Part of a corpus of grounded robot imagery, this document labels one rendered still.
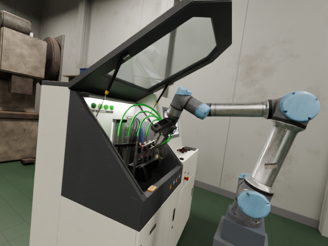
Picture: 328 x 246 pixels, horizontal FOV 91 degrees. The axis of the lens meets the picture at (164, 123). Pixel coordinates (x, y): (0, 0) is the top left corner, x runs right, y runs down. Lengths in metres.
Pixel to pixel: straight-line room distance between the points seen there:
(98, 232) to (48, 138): 0.66
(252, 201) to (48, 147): 1.19
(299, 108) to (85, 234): 1.23
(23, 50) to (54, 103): 3.30
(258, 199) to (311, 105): 0.40
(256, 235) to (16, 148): 4.28
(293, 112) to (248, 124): 2.44
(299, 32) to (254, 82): 0.91
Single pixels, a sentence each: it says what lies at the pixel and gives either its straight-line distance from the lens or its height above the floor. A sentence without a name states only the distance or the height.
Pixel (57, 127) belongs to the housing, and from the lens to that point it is 1.22.
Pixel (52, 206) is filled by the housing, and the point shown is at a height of 0.70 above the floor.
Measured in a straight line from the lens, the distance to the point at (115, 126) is 1.36.
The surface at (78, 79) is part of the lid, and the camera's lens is 1.06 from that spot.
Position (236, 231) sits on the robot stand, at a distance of 1.00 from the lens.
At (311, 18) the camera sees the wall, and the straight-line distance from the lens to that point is 3.61.
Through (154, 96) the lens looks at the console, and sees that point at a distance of 1.56.
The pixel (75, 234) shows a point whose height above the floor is 0.60.
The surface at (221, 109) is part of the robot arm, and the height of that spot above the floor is 1.44.
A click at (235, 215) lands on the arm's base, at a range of 1.00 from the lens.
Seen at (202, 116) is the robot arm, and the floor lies 1.39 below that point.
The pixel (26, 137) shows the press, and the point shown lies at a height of 0.49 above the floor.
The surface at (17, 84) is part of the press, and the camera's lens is 4.46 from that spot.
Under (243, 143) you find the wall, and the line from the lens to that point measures 3.20.
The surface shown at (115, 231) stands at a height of 0.74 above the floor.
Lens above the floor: 1.39
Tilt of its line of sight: 4 degrees down
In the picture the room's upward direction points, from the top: 7 degrees clockwise
